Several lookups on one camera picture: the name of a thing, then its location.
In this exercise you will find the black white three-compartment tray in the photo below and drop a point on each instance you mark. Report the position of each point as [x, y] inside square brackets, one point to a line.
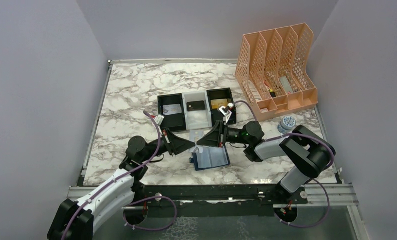
[178, 119]

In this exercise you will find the black credit card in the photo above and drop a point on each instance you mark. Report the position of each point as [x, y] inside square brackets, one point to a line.
[196, 106]

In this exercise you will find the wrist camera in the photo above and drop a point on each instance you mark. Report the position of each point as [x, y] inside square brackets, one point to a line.
[226, 111]
[159, 119]

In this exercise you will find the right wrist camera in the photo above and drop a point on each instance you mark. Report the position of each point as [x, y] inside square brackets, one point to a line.
[226, 111]

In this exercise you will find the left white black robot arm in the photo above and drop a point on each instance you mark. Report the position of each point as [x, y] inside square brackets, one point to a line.
[80, 219]

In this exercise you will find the yellow black item in organizer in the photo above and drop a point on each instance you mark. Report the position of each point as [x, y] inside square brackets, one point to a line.
[272, 93]

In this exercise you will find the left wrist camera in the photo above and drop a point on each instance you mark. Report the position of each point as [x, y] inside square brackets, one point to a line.
[159, 119]

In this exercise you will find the small white blue jar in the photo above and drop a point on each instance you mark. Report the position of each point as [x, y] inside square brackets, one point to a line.
[287, 124]

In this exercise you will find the orange plastic file organizer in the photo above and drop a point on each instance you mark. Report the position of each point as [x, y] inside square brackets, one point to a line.
[267, 55]

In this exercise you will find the gold credit card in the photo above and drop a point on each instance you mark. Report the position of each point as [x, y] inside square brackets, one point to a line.
[217, 103]

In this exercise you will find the silver credit card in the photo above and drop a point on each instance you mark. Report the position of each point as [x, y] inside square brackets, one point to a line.
[195, 135]

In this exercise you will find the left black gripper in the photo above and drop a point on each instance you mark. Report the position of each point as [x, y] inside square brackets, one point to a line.
[167, 141]

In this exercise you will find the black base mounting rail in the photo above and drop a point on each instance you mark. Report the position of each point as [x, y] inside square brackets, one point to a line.
[270, 194]

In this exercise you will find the grey box in organizer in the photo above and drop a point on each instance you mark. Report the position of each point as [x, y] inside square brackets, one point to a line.
[286, 85]

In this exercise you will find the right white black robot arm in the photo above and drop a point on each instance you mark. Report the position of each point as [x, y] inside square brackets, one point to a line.
[310, 154]

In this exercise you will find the navy blue card holder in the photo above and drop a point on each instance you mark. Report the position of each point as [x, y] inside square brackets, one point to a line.
[204, 158]

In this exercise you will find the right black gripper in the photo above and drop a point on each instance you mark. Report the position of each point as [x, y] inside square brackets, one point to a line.
[224, 134]

